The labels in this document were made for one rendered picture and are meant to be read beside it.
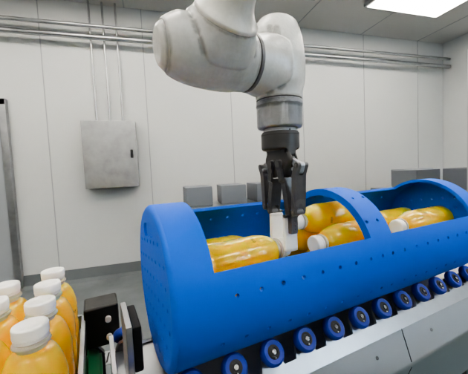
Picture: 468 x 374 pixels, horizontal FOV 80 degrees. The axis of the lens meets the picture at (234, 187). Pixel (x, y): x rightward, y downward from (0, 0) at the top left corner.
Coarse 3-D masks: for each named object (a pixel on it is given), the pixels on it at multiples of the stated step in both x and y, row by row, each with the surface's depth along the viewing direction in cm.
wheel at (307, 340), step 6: (300, 330) 53; (306, 330) 53; (294, 336) 52; (300, 336) 52; (306, 336) 52; (312, 336) 53; (294, 342) 52; (300, 342) 51; (306, 342) 52; (312, 342) 52; (300, 348) 51; (306, 348) 51; (312, 348) 52
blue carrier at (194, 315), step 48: (336, 192) 63; (384, 192) 92; (432, 192) 87; (144, 240) 55; (192, 240) 42; (384, 240) 57; (432, 240) 64; (144, 288) 59; (192, 288) 39; (240, 288) 42; (288, 288) 46; (336, 288) 51; (384, 288) 60; (192, 336) 39; (240, 336) 43
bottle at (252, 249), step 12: (228, 240) 52; (240, 240) 51; (252, 240) 51; (264, 240) 52; (276, 240) 55; (216, 252) 47; (228, 252) 48; (240, 252) 49; (252, 252) 50; (264, 252) 50; (276, 252) 52; (216, 264) 46; (228, 264) 47; (240, 264) 48
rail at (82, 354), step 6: (84, 324) 59; (84, 330) 56; (84, 336) 54; (84, 342) 52; (84, 348) 51; (84, 354) 50; (84, 360) 48; (78, 366) 46; (84, 366) 48; (78, 372) 44; (84, 372) 47
